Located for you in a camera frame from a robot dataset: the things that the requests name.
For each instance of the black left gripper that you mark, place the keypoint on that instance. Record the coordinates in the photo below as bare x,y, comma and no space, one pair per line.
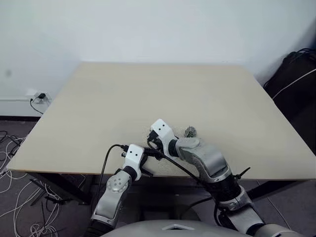
142,161

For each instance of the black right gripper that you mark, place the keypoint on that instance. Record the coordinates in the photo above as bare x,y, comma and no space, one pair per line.
153,138

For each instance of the silver spoked rotor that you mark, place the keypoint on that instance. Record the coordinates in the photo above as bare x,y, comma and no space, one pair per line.
190,131

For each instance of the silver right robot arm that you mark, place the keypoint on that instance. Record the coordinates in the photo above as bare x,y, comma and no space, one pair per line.
209,160

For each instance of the grey robot torso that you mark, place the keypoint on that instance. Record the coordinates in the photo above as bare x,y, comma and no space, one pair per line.
158,228

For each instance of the black bag with white piping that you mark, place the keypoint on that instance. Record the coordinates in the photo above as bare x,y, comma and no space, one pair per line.
293,86

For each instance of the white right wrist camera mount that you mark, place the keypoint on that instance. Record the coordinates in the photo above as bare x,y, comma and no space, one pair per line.
164,133

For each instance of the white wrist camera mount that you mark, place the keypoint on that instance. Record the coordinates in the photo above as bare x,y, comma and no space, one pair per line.
133,158
164,133

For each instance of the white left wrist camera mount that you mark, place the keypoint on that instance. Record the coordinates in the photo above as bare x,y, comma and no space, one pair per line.
133,158

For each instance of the white wall socket box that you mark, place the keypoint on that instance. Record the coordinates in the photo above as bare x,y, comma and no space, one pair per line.
45,100

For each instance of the black wall plug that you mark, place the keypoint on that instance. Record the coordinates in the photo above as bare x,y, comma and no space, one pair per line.
42,96

